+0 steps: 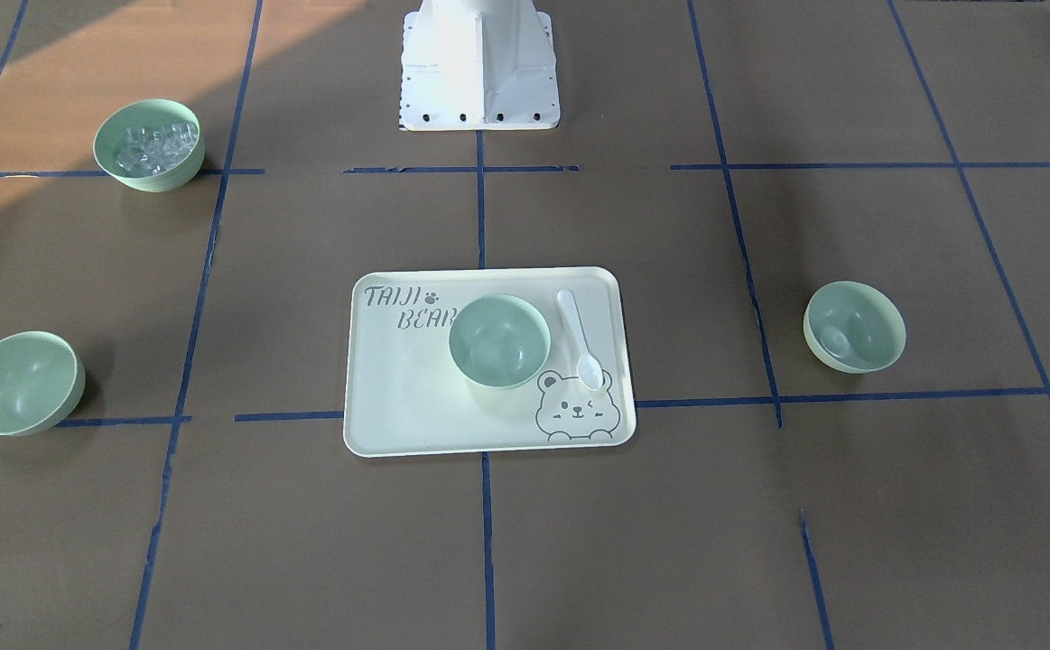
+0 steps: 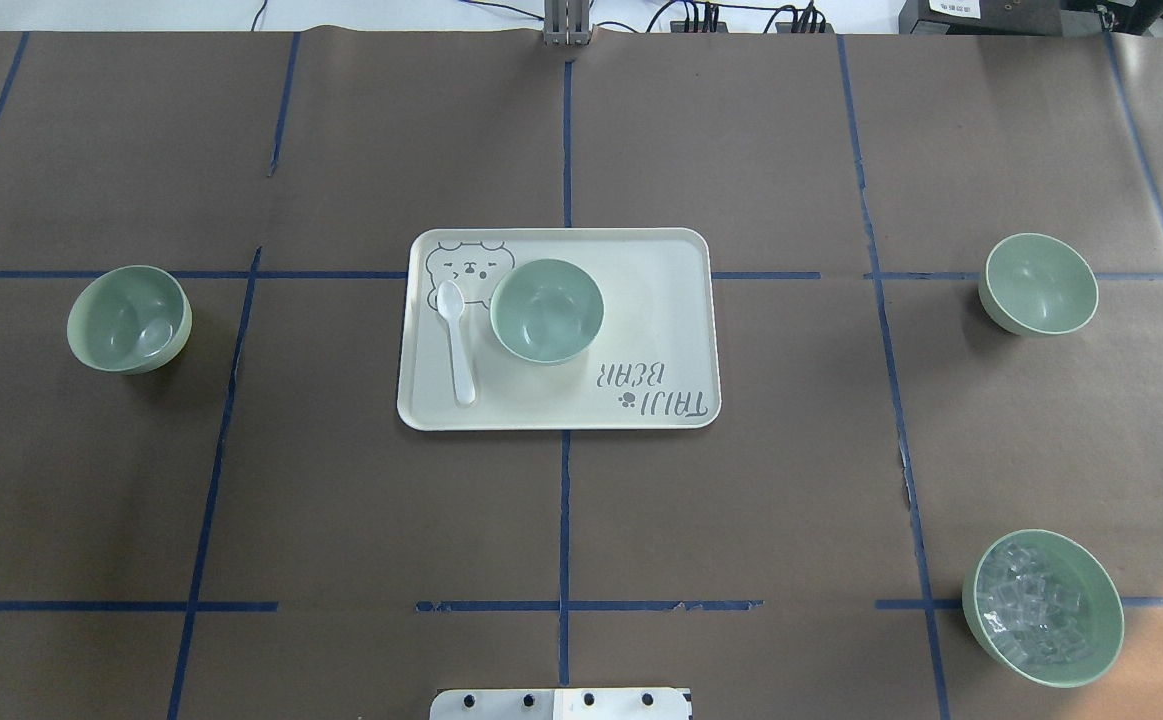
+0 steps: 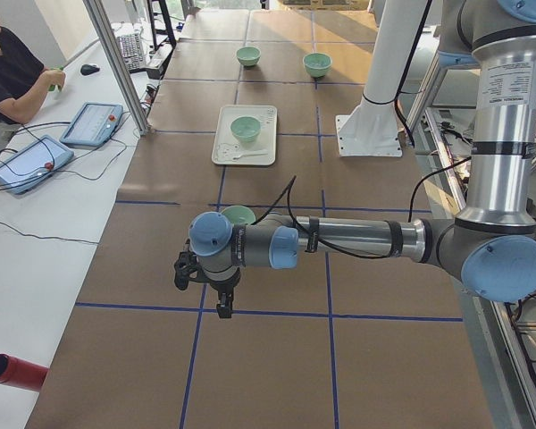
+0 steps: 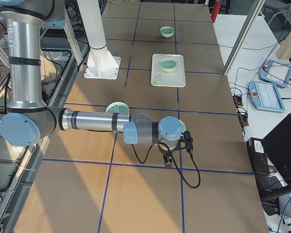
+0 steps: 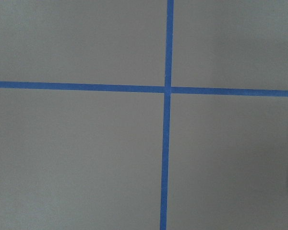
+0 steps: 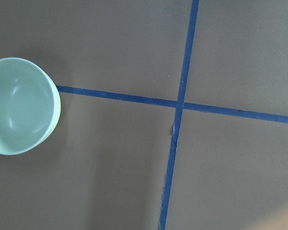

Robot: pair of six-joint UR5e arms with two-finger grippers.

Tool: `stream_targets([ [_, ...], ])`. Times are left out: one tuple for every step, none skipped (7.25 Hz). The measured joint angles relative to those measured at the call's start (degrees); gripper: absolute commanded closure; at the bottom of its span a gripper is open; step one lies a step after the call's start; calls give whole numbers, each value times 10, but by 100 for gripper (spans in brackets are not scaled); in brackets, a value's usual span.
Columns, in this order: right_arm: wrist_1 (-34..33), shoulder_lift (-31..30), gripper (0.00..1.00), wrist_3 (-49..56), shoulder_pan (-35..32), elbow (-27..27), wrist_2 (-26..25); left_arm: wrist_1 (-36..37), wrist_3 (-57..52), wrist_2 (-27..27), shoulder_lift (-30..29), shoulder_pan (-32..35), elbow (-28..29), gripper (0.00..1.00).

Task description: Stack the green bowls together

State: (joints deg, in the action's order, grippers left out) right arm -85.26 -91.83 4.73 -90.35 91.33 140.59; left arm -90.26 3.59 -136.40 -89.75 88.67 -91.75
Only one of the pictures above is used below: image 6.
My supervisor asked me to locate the light green bowl on table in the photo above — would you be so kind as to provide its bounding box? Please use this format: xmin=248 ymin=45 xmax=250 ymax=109
xmin=0 ymin=57 xmax=61 ymax=155

